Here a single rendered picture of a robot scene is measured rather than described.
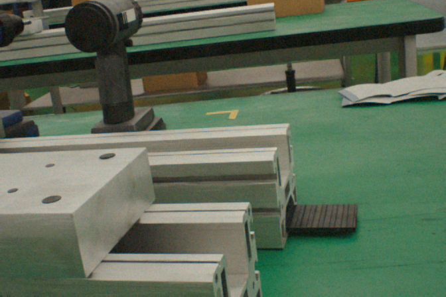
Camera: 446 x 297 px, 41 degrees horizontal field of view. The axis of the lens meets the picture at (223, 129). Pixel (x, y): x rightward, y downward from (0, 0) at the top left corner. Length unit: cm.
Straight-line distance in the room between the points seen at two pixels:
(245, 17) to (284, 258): 162
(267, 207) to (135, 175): 15
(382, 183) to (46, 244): 40
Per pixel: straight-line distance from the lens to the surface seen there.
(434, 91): 97
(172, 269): 34
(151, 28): 213
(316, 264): 50
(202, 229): 40
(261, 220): 52
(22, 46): 228
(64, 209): 34
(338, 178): 67
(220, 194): 51
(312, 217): 56
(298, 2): 251
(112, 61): 74
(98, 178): 38
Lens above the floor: 102
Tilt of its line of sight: 15 degrees down
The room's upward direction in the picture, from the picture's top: 7 degrees counter-clockwise
